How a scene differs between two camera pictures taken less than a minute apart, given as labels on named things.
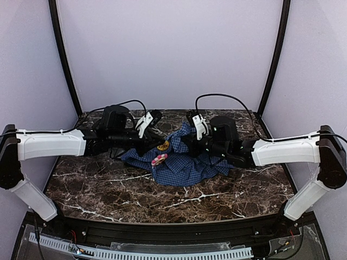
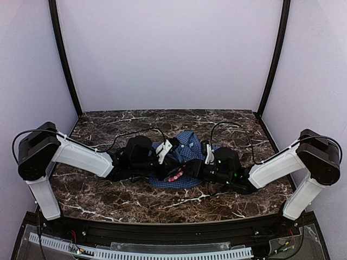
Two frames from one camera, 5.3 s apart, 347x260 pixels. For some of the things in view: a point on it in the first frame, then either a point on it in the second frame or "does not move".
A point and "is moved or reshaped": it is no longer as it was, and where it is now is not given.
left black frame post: (52, 7) does not move
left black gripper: (148, 138) -> (161, 165)
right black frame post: (283, 29) does not move
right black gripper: (195, 141) -> (202, 167)
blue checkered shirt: (173, 164) is moved or reshaped
